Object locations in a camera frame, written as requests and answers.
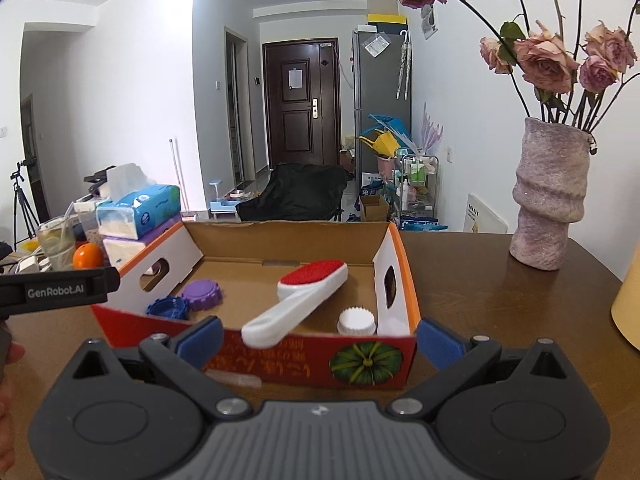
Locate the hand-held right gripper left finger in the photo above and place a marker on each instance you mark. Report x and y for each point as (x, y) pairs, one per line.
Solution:
(202, 340)

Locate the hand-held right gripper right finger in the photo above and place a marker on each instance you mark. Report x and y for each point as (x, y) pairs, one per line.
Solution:
(440, 342)

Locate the purple ridged cap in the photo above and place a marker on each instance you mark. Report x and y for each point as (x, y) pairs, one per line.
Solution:
(202, 295)

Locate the blue ridged cap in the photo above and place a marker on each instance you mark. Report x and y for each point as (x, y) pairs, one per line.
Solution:
(167, 307)

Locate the white ridged jar lid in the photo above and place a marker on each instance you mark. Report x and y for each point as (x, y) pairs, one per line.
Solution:
(356, 321)

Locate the red cardboard box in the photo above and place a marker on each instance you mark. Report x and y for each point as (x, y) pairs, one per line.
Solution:
(300, 360)

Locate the red white lint brush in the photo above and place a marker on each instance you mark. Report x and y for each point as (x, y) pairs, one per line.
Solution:
(300, 300)

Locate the person's left hand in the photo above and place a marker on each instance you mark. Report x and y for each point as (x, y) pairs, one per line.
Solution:
(6, 420)

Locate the white charger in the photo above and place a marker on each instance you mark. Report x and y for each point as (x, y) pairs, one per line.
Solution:
(27, 264)

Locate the clear drinking glass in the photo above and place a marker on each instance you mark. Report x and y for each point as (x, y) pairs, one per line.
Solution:
(55, 245)

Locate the orange fruit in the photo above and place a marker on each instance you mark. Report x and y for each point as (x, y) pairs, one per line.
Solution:
(86, 256)

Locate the clear plastic food container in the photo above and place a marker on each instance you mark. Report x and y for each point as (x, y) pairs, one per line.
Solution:
(89, 225)

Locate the white purple tissue pack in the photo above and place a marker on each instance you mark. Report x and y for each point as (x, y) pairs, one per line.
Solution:
(125, 252)

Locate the blue packet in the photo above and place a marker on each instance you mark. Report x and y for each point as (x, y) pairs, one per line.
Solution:
(422, 225)

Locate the blue tissue pack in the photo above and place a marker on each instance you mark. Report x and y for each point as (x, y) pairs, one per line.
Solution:
(145, 210)

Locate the white flat board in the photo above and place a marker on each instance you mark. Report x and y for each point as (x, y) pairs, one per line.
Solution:
(487, 215)

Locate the blue white pet feeder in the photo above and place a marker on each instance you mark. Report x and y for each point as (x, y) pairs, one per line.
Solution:
(222, 205)

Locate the small brown cardboard box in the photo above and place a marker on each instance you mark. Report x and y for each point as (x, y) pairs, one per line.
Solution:
(374, 209)

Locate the metal rack with bottles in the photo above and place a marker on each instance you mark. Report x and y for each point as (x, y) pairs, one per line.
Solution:
(415, 175)

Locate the black chair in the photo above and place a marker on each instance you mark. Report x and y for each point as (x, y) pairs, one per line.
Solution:
(295, 190)

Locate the mottled pink ceramic vase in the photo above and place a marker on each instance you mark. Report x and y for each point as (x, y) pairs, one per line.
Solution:
(547, 200)

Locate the pink bucket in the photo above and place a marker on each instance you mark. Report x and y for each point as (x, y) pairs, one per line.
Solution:
(386, 167)

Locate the yellow thermos jug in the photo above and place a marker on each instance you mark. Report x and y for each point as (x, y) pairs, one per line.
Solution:
(629, 310)

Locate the yellow watering can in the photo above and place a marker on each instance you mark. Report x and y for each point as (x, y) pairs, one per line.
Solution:
(385, 144)

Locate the purple feather decoration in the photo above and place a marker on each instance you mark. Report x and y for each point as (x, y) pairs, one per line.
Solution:
(431, 132)

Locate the dark brown door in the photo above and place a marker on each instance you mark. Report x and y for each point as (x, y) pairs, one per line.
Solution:
(300, 125)

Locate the grey refrigerator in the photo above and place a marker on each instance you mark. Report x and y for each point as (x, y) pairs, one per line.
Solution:
(380, 90)

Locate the white folded umbrellas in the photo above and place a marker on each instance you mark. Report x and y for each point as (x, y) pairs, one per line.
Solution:
(402, 70)

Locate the bunch of dried pink roses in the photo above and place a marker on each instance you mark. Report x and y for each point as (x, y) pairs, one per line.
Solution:
(542, 60)

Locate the clear plastic bag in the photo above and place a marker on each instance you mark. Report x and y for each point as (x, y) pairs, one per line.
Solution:
(377, 46)

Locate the yellow flat box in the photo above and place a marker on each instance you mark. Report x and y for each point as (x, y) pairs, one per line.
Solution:
(387, 19)

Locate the black camera tripod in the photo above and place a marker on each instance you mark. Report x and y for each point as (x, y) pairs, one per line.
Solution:
(20, 195)

